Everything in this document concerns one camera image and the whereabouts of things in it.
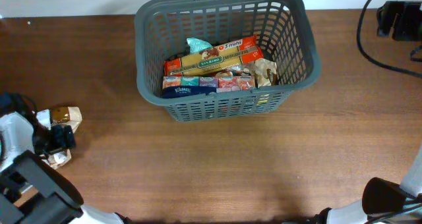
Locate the San Remo spaghetti pack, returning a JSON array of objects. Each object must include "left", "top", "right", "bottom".
[{"left": 164, "top": 35, "right": 264, "bottom": 76}]

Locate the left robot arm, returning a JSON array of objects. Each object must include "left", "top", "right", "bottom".
[{"left": 1, "top": 92, "right": 131, "bottom": 224}]

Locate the green Nescafe coffee bag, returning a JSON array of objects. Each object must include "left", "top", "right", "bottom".
[{"left": 213, "top": 69, "right": 251, "bottom": 77}]

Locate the blue Kleenex tissue box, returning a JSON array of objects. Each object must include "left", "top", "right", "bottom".
[{"left": 162, "top": 76, "right": 256, "bottom": 99}]

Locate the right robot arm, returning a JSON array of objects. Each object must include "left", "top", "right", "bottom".
[{"left": 301, "top": 1, "right": 421, "bottom": 224}]

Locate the light teal tissue pack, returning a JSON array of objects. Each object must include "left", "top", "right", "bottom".
[{"left": 186, "top": 38, "right": 213, "bottom": 54}]

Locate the black right camera cable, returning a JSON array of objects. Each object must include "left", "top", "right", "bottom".
[{"left": 355, "top": 0, "right": 422, "bottom": 80}]

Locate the beige cookie bag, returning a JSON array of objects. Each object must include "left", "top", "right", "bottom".
[
  {"left": 244, "top": 58, "right": 278, "bottom": 88},
  {"left": 44, "top": 107, "right": 82, "bottom": 169}
]

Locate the grey plastic basket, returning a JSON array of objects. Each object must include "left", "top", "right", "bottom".
[{"left": 135, "top": 0, "right": 322, "bottom": 122}]

